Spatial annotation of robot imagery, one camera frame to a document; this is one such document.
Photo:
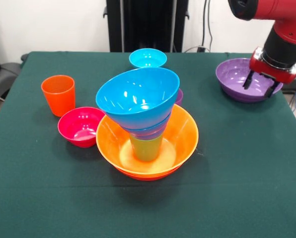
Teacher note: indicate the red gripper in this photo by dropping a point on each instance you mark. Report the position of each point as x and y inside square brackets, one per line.
[272, 72]

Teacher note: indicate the purple bowl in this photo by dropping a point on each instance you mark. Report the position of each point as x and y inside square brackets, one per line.
[232, 79]

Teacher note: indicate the purple cup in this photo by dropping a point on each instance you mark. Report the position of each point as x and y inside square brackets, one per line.
[179, 96]

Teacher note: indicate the yellow bowl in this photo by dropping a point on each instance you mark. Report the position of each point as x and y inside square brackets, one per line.
[182, 138]

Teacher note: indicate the dark blue bowl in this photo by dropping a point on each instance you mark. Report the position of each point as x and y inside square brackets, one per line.
[148, 134]

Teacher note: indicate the large sky blue bowl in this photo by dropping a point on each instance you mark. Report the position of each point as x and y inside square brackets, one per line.
[138, 94]

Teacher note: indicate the green cup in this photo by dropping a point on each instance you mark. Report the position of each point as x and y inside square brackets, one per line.
[146, 151]

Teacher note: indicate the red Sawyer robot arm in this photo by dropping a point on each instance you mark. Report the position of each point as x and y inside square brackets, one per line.
[287, 19]

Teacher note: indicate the dark green table cloth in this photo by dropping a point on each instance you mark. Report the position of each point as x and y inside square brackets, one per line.
[237, 148]

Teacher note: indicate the small light blue bowl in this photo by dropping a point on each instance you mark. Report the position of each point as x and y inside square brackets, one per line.
[143, 60]

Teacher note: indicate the orange bowl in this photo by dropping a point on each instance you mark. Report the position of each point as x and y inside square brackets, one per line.
[143, 177]

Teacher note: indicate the pink bowl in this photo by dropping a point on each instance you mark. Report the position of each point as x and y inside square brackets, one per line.
[81, 126]

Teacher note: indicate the orange cup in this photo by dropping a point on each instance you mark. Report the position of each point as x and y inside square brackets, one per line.
[59, 99]

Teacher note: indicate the black pedestal leg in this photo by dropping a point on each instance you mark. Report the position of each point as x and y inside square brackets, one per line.
[295, 86]
[6, 72]

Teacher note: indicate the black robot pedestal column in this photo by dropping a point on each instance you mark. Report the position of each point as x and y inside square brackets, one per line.
[143, 24]

